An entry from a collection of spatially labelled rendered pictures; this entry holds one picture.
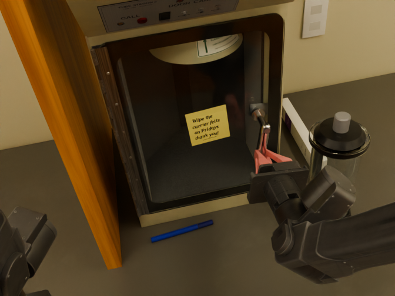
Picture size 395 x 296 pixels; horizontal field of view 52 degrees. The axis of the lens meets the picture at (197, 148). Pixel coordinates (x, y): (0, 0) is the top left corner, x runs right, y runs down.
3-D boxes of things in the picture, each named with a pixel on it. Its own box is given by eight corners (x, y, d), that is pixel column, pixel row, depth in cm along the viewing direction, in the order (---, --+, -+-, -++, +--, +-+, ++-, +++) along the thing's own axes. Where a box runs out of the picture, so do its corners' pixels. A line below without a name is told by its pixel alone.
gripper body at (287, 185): (249, 169, 69) (264, 200, 63) (305, 162, 70) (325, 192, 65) (245, 197, 72) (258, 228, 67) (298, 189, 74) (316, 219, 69)
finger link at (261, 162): (245, 138, 75) (263, 172, 68) (282, 135, 76) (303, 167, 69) (242, 167, 79) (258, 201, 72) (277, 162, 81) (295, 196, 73)
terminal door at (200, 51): (140, 213, 89) (94, 43, 63) (275, 184, 92) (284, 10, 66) (141, 216, 88) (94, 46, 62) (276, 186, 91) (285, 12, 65)
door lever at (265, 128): (258, 147, 82) (245, 148, 82) (265, 107, 76) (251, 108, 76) (267, 164, 78) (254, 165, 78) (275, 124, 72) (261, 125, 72)
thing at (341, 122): (312, 127, 81) (315, 99, 77) (361, 130, 79) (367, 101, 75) (312, 158, 75) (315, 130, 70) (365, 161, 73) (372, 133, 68)
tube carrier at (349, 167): (301, 190, 94) (309, 115, 81) (350, 194, 92) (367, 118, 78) (300, 227, 87) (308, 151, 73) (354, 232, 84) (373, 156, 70)
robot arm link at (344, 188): (272, 256, 56) (321, 284, 57) (329, 200, 51) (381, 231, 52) (265, 205, 66) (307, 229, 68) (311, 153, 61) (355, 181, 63)
